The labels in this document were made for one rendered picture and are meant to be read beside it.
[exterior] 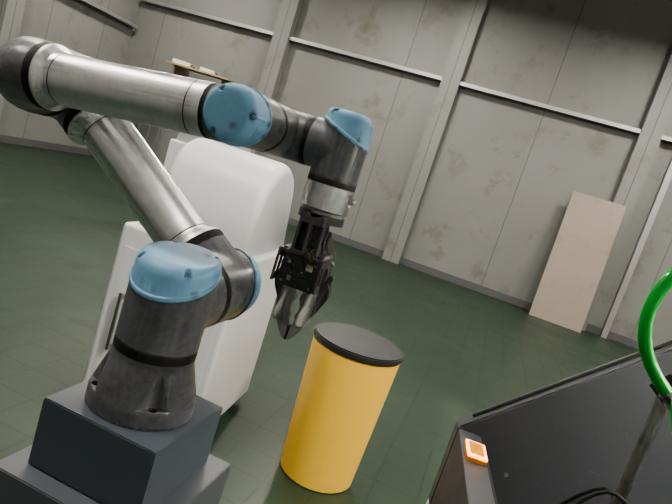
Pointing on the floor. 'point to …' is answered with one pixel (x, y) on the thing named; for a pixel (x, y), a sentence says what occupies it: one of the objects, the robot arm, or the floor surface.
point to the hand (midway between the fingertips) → (288, 330)
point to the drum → (338, 405)
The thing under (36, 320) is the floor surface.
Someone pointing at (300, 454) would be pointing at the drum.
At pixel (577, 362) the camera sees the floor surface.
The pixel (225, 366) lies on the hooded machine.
